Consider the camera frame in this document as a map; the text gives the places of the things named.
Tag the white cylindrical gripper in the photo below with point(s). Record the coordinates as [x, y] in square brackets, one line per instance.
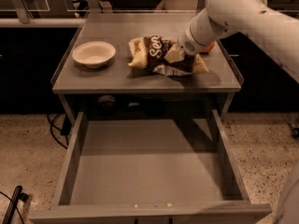
[186, 45]

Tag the brown and cream chip bag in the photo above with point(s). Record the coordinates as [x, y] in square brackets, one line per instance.
[148, 53]

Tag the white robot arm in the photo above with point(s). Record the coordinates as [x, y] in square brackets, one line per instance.
[277, 35]

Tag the grey cabinet counter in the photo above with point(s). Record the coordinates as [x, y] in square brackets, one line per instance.
[223, 78]

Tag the dark round object under counter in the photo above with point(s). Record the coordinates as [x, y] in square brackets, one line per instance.
[106, 104]

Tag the open grey top drawer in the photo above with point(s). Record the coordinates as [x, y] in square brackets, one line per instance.
[150, 171]

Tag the orange fruit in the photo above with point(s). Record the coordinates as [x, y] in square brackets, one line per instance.
[209, 47]

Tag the white paper bowl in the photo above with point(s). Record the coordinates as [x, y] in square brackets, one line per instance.
[93, 54]

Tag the black stand bottom left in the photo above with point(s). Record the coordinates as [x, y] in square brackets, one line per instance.
[18, 195]

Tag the white horizontal rail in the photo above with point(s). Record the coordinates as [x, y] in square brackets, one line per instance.
[41, 23]

